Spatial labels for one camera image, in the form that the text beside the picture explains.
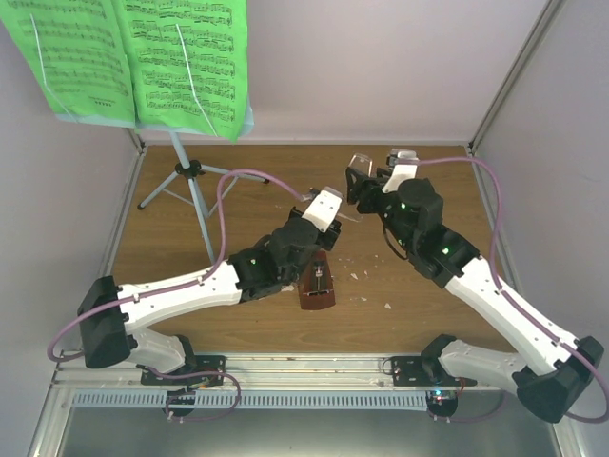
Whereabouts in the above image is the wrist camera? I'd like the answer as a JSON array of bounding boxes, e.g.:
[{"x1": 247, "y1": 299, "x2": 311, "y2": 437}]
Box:
[
  {"x1": 377, "y1": 149, "x2": 420, "y2": 193},
  {"x1": 302, "y1": 187, "x2": 344, "y2": 233}
]

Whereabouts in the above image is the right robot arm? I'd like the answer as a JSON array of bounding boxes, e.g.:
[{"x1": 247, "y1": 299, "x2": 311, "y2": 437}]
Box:
[{"x1": 345, "y1": 167, "x2": 604, "y2": 424}]

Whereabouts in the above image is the light blue music stand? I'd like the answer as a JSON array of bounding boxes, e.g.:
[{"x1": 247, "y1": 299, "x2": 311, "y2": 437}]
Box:
[{"x1": 137, "y1": 131, "x2": 270, "y2": 263}]

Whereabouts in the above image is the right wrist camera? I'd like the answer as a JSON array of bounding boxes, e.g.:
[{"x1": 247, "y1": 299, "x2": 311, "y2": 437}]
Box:
[{"x1": 377, "y1": 149, "x2": 420, "y2": 193}]

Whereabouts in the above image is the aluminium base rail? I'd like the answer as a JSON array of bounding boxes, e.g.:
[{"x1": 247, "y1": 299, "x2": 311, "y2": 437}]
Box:
[{"x1": 51, "y1": 349, "x2": 567, "y2": 392}]

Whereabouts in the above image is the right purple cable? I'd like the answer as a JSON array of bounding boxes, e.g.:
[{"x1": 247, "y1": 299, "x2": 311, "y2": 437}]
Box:
[{"x1": 418, "y1": 156, "x2": 606, "y2": 424}]

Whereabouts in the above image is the green sheet music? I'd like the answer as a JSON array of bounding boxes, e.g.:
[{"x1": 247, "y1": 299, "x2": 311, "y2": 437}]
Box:
[
  {"x1": 1, "y1": 1, "x2": 136, "y2": 129},
  {"x1": 112, "y1": 0, "x2": 249, "y2": 142}
]

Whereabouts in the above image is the left green sheet music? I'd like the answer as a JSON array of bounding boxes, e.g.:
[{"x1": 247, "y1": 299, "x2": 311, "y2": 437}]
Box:
[{"x1": 1, "y1": 1, "x2": 136, "y2": 129}]

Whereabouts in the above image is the grey slotted cable duct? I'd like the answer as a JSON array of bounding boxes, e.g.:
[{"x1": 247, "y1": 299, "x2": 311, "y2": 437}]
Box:
[{"x1": 72, "y1": 389, "x2": 427, "y2": 412}]

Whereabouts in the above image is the clear metronome cover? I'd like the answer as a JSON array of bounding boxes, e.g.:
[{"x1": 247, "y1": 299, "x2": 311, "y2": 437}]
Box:
[{"x1": 348, "y1": 153, "x2": 373, "y2": 177}]

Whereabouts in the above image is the wooden metronome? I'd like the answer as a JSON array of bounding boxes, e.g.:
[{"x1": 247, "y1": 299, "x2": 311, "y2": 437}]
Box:
[{"x1": 298, "y1": 250, "x2": 336, "y2": 311}]

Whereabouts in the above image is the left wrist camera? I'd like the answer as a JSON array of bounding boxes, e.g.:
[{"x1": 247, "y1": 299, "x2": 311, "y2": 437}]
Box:
[{"x1": 302, "y1": 187, "x2": 344, "y2": 233}]

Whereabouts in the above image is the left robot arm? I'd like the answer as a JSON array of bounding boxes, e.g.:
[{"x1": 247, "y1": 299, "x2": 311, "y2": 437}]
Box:
[{"x1": 77, "y1": 205, "x2": 341, "y2": 385}]

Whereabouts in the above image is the right green sheet music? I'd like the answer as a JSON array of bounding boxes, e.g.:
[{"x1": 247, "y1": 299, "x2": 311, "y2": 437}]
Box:
[{"x1": 112, "y1": 0, "x2": 249, "y2": 142}]

